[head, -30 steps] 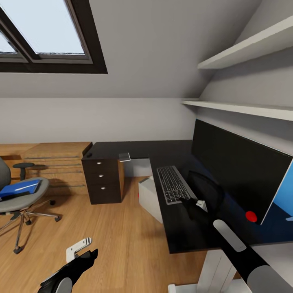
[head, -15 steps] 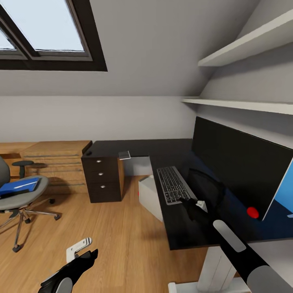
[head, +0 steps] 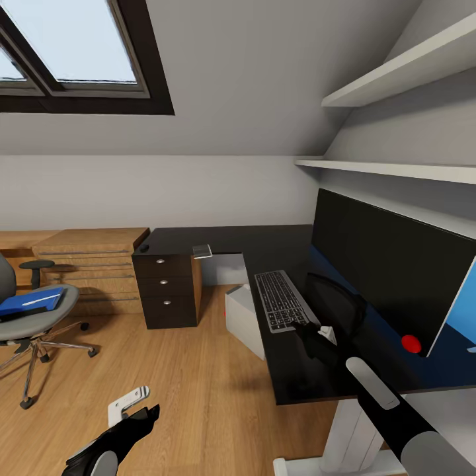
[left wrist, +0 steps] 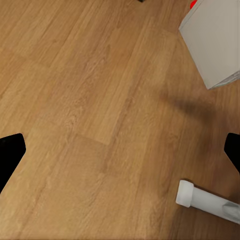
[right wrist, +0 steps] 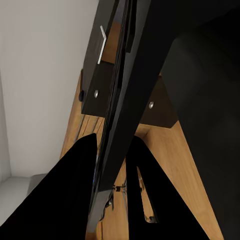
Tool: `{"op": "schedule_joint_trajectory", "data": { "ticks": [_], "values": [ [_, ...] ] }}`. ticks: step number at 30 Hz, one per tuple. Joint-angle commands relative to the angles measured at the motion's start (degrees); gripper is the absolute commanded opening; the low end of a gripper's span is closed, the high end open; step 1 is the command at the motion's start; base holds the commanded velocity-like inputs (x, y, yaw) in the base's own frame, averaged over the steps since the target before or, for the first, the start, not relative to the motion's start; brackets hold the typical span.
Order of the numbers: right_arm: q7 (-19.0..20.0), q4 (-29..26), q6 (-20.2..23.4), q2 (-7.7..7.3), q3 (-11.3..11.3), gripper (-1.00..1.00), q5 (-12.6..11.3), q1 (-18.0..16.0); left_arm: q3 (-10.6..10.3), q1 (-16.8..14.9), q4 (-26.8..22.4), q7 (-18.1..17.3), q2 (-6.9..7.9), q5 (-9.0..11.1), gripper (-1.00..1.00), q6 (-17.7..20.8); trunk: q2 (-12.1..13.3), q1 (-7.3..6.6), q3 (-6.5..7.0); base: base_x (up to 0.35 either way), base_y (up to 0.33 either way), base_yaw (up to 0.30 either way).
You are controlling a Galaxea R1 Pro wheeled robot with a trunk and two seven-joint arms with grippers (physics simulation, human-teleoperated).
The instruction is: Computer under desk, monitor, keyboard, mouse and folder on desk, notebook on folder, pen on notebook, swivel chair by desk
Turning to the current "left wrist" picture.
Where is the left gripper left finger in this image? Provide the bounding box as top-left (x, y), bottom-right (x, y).
top-left (0, 133), bottom-right (26, 193)

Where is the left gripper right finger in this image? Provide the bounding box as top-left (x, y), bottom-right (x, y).
top-left (224, 132), bottom-right (240, 173)

